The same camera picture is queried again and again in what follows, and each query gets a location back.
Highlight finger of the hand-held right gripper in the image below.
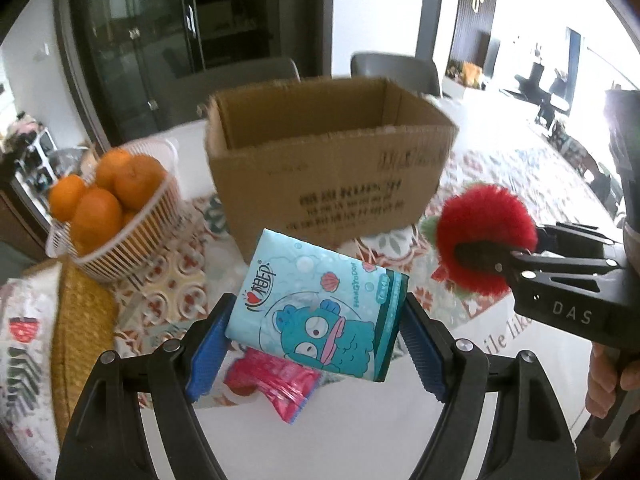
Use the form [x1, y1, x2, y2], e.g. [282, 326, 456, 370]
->
[455, 241, 629, 292]
[535, 224, 624, 259]

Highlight blue cartoon tissue pack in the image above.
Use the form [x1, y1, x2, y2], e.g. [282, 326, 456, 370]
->
[225, 228, 410, 384]

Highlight brown cardboard box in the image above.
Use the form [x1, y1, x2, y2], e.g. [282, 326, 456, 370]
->
[204, 77, 459, 264]

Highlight black glass door cabinet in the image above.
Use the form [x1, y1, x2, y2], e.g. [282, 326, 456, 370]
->
[54, 0, 332, 147]

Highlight white slatted plastic basket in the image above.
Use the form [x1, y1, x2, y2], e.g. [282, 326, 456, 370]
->
[46, 137, 184, 284]

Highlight grey dining chair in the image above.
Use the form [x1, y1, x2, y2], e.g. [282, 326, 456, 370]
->
[164, 57, 301, 95]
[350, 52, 444, 99]

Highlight woven straw placemat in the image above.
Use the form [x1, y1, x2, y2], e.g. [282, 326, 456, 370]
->
[50, 262, 122, 442]

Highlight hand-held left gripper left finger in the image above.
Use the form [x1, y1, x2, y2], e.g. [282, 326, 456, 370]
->
[55, 293, 237, 480]

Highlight pink plastic packet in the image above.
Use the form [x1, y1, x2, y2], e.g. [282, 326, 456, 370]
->
[223, 349, 322, 426]

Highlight person's right hand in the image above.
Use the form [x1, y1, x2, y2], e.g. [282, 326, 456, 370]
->
[586, 346, 626, 419]

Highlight red fluffy plush strawberry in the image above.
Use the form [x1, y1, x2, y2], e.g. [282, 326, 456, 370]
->
[419, 184, 539, 302]

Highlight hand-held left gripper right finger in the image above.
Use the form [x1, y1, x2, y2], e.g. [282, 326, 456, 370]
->
[399, 292, 577, 480]

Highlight cluttered white shelf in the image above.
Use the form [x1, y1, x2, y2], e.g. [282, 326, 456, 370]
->
[0, 108, 55, 191]

